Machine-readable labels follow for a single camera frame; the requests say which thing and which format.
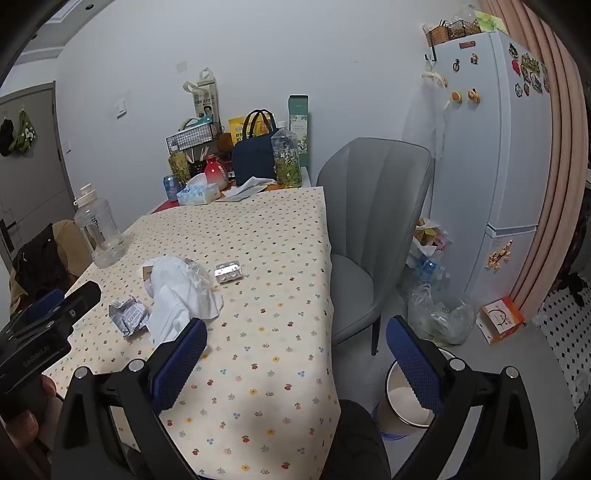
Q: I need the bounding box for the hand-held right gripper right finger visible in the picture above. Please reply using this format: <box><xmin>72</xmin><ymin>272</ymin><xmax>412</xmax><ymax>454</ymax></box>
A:
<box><xmin>385</xmin><ymin>315</ymin><xmax>543</xmax><ymax>480</ymax></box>

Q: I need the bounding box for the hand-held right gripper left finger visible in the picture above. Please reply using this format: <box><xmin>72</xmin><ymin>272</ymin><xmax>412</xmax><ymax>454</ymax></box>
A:
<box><xmin>51</xmin><ymin>318</ymin><xmax>208</xmax><ymax>480</ymax></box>

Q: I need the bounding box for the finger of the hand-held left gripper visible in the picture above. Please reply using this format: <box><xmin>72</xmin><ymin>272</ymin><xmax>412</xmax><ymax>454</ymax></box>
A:
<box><xmin>21</xmin><ymin>288</ymin><xmax>66</xmax><ymax>324</ymax></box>
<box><xmin>46</xmin><ymin>281</ymin><xmax>102</xmax><ymax>325</ymax></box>

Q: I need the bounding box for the white waste bin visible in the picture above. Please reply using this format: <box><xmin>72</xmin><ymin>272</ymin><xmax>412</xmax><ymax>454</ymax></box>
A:
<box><xmin>379</xmin><ymin>348</ymin><xmax>458</xmax><ymax>439</ymax></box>

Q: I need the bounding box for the silver foil packet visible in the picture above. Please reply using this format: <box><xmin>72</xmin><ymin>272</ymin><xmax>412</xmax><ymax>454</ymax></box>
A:
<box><xmin>108</xmin><ymin>295</ymin><xmax>149</xmax><ymax>340</ymax></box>

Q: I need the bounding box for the white paper sheet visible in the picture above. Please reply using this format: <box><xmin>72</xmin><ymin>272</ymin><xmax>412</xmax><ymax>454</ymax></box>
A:
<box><xmin>143</xmin><ymin>257</ymin><xmax>225</xmax><ymax>347</ymax></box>

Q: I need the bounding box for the clear plastic wrapper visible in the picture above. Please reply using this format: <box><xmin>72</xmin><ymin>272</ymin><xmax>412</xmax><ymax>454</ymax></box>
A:
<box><xmin>185</xmin><ymin>259</ymin><xmax>215</xmax><ymax>289</ymax></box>

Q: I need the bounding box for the silver blister pack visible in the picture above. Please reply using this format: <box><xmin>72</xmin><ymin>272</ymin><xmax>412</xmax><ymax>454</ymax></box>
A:
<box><xmin>213</xmin><ymin>261</ymin><xmax>244</xmax><ymax>282</ymax></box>

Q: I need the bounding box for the person's left hand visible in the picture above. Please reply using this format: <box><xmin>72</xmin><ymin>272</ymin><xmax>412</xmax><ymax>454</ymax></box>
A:
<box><xmin>0</xmin><ymin>375</ymin><xmax>63</xmax><ymax>462</ymax></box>

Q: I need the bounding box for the black jacket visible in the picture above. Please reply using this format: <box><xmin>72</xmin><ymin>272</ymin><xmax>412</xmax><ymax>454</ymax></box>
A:
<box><xmin>11</xmin><ymin>224</ymin><xmax>70</xmax><ymax>305</ymax></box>

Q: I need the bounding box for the tan chair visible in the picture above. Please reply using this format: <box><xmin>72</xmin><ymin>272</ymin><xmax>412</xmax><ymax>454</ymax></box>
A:
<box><xmin>52</xmin><ymin>219</ymin><xmax>93</xmax><ymax>282</ymax></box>

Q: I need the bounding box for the clear plastic bag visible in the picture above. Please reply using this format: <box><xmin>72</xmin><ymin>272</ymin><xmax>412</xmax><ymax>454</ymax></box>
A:
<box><xmin>407</xmin><ymin>284</ymin><xmax>476</xmax><ymax>347</ymax></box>

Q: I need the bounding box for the clear plastic water jug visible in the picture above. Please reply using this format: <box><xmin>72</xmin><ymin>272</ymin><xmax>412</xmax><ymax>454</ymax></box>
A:
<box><xmin>74</xmin><ymin>184</ymin><xmax>126</xmax><ymax>269</ymax></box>

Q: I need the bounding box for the person's dark trouser leg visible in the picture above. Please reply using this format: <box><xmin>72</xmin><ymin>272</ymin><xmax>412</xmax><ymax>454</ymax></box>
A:
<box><xmin>339</xmin><ymin>399</ymin><xmax>393</xmax><ymax>480</ymax></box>

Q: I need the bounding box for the orange white cardboard box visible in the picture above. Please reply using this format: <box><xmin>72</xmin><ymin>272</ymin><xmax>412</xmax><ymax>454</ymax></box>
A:
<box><xmin>476</xmin><ymin>296</ymin><xmax>525</xmax><ymax>345</ymax></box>

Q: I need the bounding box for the white plastic bag of waste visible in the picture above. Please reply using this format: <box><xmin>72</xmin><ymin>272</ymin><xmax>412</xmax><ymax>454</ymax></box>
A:
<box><xmin>406</xmin><ymin>217</ymin><xmax>451</xmax><ymax>282</ymax></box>

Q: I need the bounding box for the floral tablecloth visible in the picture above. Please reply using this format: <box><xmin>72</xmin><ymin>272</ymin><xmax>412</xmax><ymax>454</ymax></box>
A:
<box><xmin>41</xmin><ymin>187</ymin><xmax>342</xmax><ymax>478</ymax></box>

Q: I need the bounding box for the grey door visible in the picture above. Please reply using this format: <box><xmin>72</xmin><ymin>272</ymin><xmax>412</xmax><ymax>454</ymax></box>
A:
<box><xmin>0</xmin><ymin>82</ymin><xmax>75</xmax><ymax>278</ymax></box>

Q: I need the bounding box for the gold figures fridge magnet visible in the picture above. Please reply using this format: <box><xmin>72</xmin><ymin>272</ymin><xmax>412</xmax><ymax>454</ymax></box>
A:
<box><xmin>485</xmin><ymin>240</ymin><xmax>513</xmax><ymax>271</ymax></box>

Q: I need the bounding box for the blue white tissue box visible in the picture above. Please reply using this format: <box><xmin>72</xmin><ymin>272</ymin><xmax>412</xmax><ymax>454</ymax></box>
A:
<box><xmin>177</xmin><ymin>173</ymin><xmax>221</xmax><ymax>206</ymax></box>

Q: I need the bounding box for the glass jar of pickles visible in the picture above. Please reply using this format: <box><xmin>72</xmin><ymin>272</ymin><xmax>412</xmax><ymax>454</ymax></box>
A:
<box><xmin>168</xmin><ymin>150</ymin><xmax>191</xmax><ymax>183</ymax></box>

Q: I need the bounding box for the green hanging cloth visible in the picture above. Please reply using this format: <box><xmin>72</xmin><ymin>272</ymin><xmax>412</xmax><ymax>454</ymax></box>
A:
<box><xmin>9</xmin><ymin>109</ymin><xmax>38</xmax><ymax>155</ymax></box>

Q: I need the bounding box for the dark cup of sticks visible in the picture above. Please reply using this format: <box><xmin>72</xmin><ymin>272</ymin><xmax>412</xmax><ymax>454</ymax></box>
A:
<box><xmin>187</xmin><ymin>147</ymin><xmax>208</xmax><ymax>176</ymax></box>

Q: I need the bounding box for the black hanging hat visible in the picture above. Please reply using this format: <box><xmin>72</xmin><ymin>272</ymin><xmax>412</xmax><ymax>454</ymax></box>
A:
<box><xmin>0</xmin><ymin>117</ymin><xmax>16</xmax><ymax>158</ymax></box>

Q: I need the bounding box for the grey upholstered chair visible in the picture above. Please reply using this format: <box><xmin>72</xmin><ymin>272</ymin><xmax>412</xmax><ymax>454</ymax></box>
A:
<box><xmin>316</xmin><ymin>137</ymin><xmax>435</xmax><ymax>356</ymax></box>

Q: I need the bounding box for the red white vase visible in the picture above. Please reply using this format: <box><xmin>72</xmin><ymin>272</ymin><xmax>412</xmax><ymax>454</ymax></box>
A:
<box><xmin>203</xmin><ymin>154</ymin><xmax>229</xmax><ymax>191</ymax></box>

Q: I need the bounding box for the white folded cloth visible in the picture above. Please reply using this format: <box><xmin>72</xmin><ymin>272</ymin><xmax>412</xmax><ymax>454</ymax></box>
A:
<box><xmin>222</xmin><ymin>176</ymin><xmax>277</xmax><ymax>202</ymax></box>

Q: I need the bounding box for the white refrigerator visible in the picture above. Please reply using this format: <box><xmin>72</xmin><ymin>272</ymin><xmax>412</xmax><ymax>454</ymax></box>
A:
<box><xmin>418</xmin><ymin>30</ymin><xmax>555</xmax><ymax>301</ymax></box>

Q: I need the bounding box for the navy lunch bag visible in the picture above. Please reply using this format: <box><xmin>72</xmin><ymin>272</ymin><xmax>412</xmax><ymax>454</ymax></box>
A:
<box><xmin>231</xmin><ymin>110</ymin><xmax>278</xmax><ymax>186</ymax></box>

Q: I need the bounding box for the yellow snack bag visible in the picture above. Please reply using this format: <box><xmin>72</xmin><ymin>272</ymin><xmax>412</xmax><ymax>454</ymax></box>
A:
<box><xmin>228</xmin><ymin>115</ymin><xmax>273</xmax><ymax>144</ymax></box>

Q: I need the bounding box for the plastic bottle with plants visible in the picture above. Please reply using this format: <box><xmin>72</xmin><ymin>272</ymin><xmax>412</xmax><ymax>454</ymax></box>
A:
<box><xmin>270</xmin><ymin>121</ymin><xmax>303</xmax><ymax>188</ymax></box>

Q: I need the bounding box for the translucent hanging plastic bag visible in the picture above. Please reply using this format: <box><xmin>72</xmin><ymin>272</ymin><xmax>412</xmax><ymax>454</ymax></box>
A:
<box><xmin>420</xmin><ymin>69</ymin><xmax>451</xmax><ymax>158</ymax></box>

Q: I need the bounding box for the tall green box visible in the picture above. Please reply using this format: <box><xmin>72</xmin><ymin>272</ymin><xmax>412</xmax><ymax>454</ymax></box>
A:
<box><xmin>288</xmin><ymin>95</ymin><xmax>311</xmax><ymax>169</ymax></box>

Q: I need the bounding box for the cluster of fridge magnets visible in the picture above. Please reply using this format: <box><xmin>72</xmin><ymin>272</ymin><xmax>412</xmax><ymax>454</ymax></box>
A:
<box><xmin>508</xmin><ymin>41</ymin><xmax>551</xmax><ymax>97</ymax></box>

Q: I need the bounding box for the brown wicker basket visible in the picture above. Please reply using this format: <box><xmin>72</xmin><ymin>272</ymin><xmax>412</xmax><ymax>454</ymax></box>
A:
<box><xmin>427</xmin><ymin>23</ymin><xmax>451</xmax><ymax>47</ymax></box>

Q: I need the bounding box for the green paper sheet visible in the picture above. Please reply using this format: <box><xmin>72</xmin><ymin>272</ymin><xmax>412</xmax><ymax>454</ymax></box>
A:
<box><xmin>473</xmin><ymin>10</ymin><xmax>509</xmax><ymax>35</ymax></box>

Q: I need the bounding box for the black wire basket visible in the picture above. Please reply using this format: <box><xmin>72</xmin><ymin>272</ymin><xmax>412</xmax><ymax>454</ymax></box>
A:
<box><xmin>166</xmin><ymin>122</ymin><xmax>218</xmax><ymax>153</ymax></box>

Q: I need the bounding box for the white carton with handles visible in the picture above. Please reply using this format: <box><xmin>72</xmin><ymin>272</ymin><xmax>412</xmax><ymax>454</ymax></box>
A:
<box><xmin>182</xmin><ymin>68</ymin><xmax>219</xmax><ymax>121</ymax></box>

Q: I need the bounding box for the dark wire basket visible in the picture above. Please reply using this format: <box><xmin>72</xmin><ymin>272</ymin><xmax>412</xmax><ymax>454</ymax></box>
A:
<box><xmin>445</xmin><ymin>18</ymin><xmax>483</xmax><ymax>40</ymax></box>

